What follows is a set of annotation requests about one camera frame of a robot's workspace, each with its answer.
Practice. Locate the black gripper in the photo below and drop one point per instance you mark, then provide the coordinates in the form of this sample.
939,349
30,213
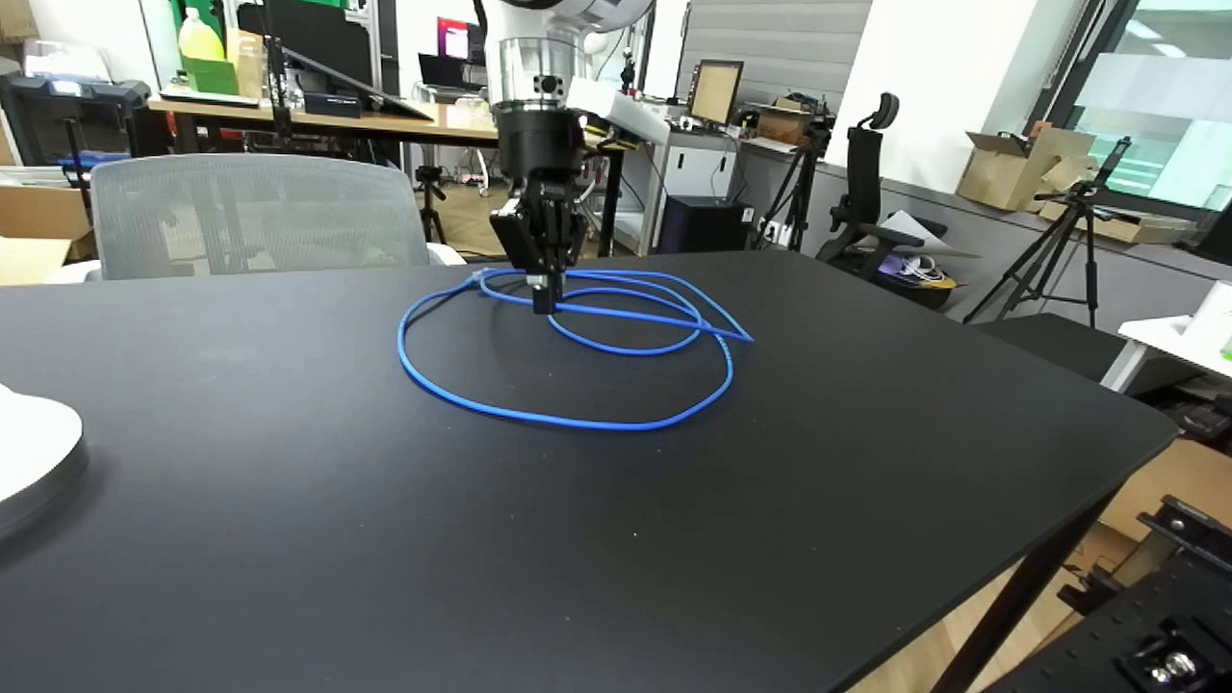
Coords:
542,145

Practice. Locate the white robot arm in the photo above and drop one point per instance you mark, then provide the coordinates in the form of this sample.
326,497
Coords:
536,63

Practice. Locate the small black tripod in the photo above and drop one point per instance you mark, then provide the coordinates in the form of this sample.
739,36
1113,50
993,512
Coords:
428,206

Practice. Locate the white cabinet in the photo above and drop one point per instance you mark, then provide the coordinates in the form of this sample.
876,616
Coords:
698,166

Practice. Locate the long wooden table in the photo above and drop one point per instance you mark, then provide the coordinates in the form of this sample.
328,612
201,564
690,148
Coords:
372,125

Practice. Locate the monitor with pink screen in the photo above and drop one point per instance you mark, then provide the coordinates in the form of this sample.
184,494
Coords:
456,39

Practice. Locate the framed picture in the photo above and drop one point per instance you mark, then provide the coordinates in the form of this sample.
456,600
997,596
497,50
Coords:
717,95

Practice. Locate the grey chair back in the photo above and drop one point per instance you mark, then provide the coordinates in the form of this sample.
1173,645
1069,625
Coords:
254,213

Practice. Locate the black office chair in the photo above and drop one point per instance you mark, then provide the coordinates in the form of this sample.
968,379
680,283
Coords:
870,193

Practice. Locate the green and yellow poster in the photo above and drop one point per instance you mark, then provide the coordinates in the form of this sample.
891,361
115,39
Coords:
196,49

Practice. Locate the cardboard box with flaps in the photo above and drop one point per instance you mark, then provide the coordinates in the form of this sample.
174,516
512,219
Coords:
1020,166

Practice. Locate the black storage bin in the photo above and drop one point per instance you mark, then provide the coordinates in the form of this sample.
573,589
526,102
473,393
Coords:
71,117

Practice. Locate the large cardboard box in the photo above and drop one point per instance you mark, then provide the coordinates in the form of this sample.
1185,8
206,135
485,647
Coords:
41,236

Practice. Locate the tall black tripod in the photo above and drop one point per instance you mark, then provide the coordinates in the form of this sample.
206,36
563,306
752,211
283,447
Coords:
1062,236

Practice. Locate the clear acrylic plate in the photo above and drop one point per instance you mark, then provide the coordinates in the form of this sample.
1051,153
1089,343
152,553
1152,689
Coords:
30,443

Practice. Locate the black table leg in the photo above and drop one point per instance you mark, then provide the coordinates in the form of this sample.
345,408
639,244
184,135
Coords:
1013,602

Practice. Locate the white side table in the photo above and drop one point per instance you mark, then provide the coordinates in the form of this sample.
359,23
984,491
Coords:
1175,339

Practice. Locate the black metal rail frame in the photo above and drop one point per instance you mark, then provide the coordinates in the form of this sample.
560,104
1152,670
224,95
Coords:
1142,616

